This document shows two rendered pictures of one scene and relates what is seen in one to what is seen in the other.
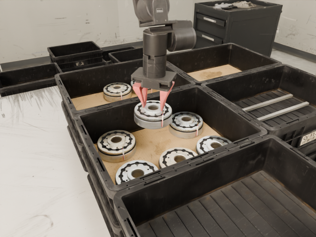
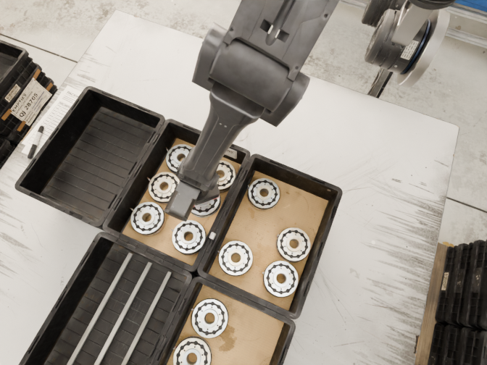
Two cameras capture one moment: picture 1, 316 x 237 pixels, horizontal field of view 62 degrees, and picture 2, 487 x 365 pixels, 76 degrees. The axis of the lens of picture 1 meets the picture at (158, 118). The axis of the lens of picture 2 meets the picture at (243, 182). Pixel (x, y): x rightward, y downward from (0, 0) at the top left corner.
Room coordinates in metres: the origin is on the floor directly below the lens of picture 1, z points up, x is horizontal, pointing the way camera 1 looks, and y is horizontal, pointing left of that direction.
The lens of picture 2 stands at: (0.87, -0.07, 1.81)
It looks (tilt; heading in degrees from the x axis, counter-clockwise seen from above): 71 degrees down; 138
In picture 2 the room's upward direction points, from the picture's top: 3 degrees clockwise
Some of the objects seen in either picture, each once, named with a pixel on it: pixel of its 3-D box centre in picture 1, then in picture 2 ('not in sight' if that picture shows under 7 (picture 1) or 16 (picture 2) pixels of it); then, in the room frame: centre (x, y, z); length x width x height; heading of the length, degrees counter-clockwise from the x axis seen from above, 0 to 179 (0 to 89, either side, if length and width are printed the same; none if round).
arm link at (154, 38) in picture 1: (157, 42); not in sight; (0.61, 0.00, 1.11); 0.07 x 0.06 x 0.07; 119
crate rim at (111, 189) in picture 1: (166, 127); (180, 189); (0.54, -0.02, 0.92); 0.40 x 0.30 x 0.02; 118
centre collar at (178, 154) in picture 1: (179, 159); (164, 186); (0.48, -0.05, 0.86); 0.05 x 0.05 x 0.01
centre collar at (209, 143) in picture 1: (216, 146); (146, 217); (0.53, -0.15, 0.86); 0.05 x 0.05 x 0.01
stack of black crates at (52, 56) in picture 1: (78, 73); not in sight; (2.17, 0.70, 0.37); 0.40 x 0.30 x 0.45; 119
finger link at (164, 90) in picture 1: (157, 93); not in sight; (0.61, 0.00, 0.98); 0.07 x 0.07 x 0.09; 72
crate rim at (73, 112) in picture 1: (123, 82); (272, 229); (0.81, 0.12, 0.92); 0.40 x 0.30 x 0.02; 118
